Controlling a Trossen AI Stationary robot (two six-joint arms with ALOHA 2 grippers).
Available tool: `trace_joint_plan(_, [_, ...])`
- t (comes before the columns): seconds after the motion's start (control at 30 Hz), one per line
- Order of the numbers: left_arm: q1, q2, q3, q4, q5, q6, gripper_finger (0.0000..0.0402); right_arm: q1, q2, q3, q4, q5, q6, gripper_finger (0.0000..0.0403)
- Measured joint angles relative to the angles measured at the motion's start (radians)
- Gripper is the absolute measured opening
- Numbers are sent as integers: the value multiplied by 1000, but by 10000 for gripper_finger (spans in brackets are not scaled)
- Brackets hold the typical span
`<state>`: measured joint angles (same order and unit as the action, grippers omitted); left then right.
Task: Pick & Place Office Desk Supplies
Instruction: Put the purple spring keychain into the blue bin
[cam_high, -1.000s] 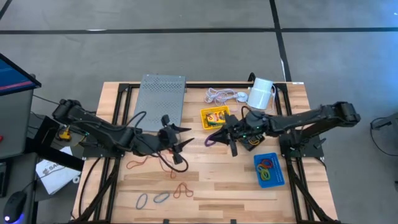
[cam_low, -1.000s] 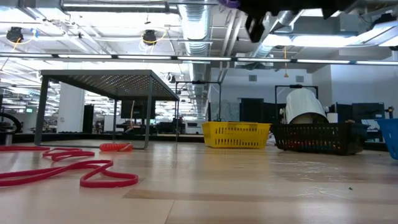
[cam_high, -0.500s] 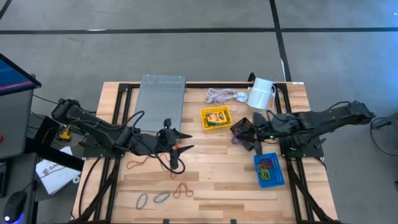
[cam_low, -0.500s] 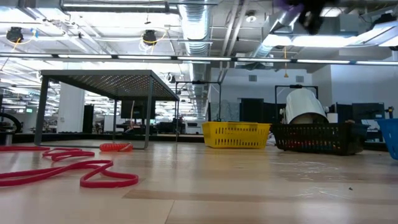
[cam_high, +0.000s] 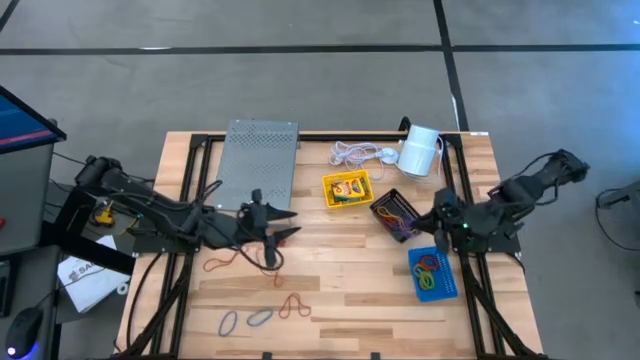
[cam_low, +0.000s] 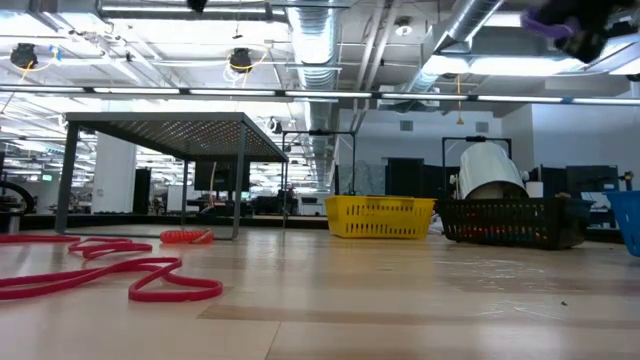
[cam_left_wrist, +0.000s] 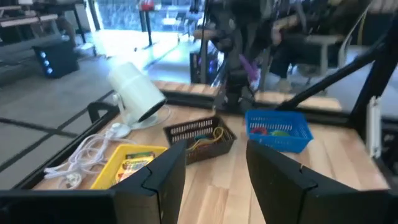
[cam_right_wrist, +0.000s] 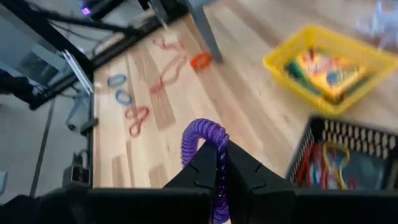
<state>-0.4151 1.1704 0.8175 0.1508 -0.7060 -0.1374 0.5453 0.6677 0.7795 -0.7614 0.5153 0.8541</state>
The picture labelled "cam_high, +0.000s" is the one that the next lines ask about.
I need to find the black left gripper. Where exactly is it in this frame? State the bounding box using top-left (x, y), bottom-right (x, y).
top-left (239, 188), bottom-right (303, 269)

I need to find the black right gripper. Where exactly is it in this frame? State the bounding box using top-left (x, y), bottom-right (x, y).
top-left (411, 188), bottom-right (464, 254)

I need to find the blue rubber band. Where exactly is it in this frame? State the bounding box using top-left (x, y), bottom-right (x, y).
top-left (399, 212), bottom-right (422, 236)
top-left (246, 308), bottom-right (275, 329)
top-left (217, 310), bottom-right (239, 338)

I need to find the red rubber band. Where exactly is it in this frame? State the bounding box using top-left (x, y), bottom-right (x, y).
top-left (387, 219), bottom-right (414, 239)
top-left (384, 212), bottom-right (417, 235)
top-left (257, 247), bottom-right (285, 290)
top-left (202, 249), bottom-right (241, 274)
top-left (277, 291), bottom-right (313, 319)

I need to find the yellow rubber band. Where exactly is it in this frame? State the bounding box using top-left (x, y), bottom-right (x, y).
top-left (375, 204), bottom-right (404, 225)

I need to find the yellow green crayon box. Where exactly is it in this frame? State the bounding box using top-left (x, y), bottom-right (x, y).
top-left (330, 177), bottom-right (369, 202)

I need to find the yellow plastic basket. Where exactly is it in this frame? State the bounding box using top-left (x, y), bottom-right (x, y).
top-left (322, 169), bottom-right (375, 209)

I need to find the black plastic basket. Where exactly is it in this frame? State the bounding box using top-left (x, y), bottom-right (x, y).
top-left (369, 187), bottom-right (426, 245)

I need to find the blue plastic basket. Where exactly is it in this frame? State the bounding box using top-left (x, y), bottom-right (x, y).
top-left (407, 245), bottom-right (459, 304)

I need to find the grey perforated metal shelf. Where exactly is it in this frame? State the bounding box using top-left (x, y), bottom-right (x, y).
top-left (214, 118), bottom-right (301, 211)

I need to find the black diagonal bar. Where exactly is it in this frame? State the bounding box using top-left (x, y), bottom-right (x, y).
top-left (39, 219), bottom-right (137, 276)

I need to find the white printed booklet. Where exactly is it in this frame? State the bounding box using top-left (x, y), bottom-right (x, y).
top-left (56, 234), bottom-right (132, 314)

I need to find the monitor with blue screen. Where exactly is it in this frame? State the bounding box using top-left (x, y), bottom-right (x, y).
top-left (0, 84), bottom-right (68, 155)

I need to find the black computer mouse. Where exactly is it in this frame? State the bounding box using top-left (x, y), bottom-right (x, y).
top-left (4, 306), bottom-right (45, 360)

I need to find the black flat device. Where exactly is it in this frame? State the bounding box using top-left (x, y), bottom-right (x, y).
top-left (0, 259), bottom-right (14, 319)

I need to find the white power cable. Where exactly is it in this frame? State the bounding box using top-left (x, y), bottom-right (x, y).
top-left (328, 140), bottom-right (446, 182)

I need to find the black thick cable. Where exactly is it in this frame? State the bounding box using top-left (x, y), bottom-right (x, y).
top-left (124, 251), bottom-right (167, 351)

